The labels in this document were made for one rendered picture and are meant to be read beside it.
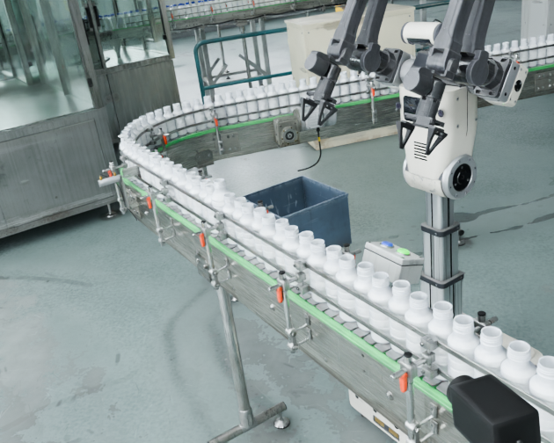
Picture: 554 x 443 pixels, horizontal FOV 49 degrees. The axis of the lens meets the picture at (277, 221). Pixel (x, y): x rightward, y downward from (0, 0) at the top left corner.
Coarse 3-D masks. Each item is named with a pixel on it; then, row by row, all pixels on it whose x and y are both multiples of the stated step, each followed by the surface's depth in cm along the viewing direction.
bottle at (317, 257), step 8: (312, 240) 155; (320, 240) 155; (312, 248) 154; (320, 248) 153; (312, 256) 154; (320, 256) 154; (312, 264) 154; (320, 264) 153; (312, 272) 155; (312, 280) 157; (320, 280) 155; (320, 288) 156; (312, 296) 159
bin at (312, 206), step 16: (304, 176) 261; (256, 192) 252; (272, 192) 256; (288, 192) 261; (304, 192) 265; (320, 192) 254; (336, 192) 244; (272, 208) 258; (288, 208) 263; (304, 208) 229; (320, 208) 233; (336, 208) 237; (304, 224) 231; (320, 224) 235; (336, 224) 239; (336, 240) 242
